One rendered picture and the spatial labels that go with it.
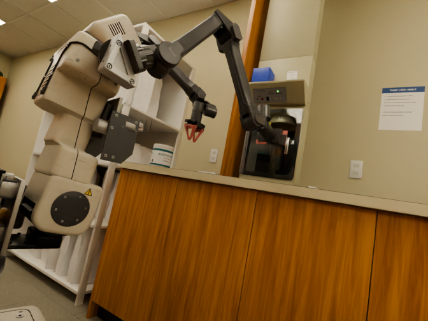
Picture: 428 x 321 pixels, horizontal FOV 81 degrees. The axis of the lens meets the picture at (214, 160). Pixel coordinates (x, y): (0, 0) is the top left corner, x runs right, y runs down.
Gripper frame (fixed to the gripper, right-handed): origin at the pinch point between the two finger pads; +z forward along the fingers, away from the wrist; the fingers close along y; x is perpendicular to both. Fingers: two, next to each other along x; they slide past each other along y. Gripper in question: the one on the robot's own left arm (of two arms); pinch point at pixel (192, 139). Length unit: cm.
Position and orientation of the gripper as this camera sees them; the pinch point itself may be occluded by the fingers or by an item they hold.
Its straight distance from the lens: 129.6
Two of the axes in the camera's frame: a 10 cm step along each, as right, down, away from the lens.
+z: -1.9, 9.7, -1.3
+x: -8.5, -0.9, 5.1
